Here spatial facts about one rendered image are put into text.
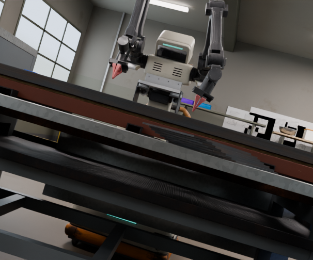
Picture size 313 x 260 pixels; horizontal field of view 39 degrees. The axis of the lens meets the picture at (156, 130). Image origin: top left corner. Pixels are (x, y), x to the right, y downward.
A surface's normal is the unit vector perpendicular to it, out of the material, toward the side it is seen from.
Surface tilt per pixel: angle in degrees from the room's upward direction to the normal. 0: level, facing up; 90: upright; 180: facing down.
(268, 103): 90
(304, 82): 90
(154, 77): 90
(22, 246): 90
